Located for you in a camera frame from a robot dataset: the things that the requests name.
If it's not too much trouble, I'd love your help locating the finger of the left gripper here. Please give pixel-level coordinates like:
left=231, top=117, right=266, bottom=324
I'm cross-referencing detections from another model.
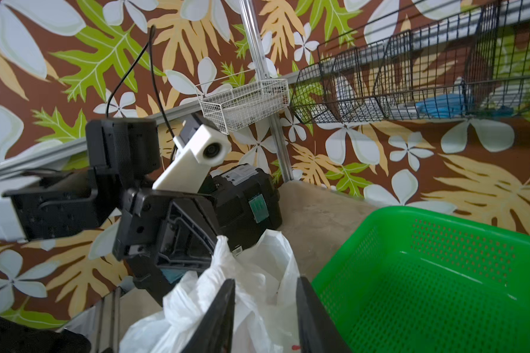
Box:
left=156, top=196, right=219, bottom=269

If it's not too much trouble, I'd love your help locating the green plastic basket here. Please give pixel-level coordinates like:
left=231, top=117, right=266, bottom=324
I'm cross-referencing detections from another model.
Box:
left=312, top=207, right=530, bottom=352

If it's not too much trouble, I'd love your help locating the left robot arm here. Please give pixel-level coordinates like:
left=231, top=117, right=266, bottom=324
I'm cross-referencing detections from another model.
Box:
left=0, top=116, right=231, bottom=302

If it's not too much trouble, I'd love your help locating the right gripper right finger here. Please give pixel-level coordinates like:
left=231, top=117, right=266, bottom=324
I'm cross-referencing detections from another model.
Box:
left=296, top=277, right=351, bottom=353

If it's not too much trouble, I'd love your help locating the black wire basket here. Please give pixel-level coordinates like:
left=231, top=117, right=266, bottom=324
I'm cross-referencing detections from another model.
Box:
left=290, top=1, right=530, bottom=124

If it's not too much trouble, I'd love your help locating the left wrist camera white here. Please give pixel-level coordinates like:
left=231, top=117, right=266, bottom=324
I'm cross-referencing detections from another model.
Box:
left=153, top=121, right=231, bottom=194

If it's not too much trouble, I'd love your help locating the blue object in basket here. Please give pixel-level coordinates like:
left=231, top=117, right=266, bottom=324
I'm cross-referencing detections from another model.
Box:
left=415, top=94, right=465, bottom=119

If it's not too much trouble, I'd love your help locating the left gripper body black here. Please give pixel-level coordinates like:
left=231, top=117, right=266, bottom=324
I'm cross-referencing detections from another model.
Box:
left=113, top=188, right=213, bottom=304

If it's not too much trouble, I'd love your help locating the white wire basket left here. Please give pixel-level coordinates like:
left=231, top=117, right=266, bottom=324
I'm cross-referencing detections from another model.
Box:
left=197, top=79, right=290, bottom=135

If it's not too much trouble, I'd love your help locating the white plastic bag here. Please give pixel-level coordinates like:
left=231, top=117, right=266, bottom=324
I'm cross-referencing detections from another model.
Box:
left=119, top=229, right=300, bottom=352

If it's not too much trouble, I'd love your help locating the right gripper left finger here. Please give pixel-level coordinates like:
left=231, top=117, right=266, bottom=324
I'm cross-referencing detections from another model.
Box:
left=182, top=279, right=236, bottom=353

